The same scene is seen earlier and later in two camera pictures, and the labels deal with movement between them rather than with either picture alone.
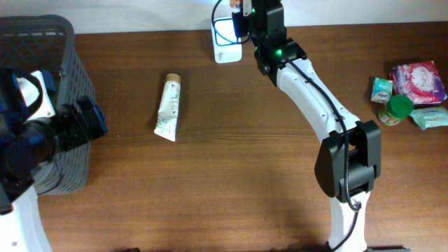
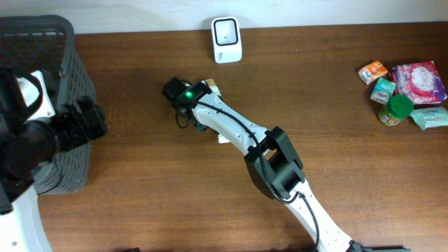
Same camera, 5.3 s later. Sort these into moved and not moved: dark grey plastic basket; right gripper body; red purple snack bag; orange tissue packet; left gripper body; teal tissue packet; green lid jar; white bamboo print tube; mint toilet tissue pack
Moved: orange tissue packet; right gripper body; white bamboo print tube
Not moved: dark grey plastic basket; red purple snack bag; teal tissue packet; green lid jar; left gripper body; mint toilet tissue pack
